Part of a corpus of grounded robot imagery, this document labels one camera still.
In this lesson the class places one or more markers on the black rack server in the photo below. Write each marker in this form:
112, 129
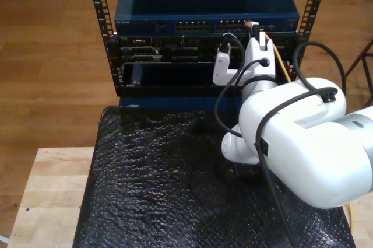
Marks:
175, 52

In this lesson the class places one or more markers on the black rack drawer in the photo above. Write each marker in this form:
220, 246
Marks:
175, 81

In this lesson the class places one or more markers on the blue base box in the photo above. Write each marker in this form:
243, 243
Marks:
175, 102

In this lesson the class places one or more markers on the black bubble wrap mat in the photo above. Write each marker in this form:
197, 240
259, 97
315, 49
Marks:
145, 186

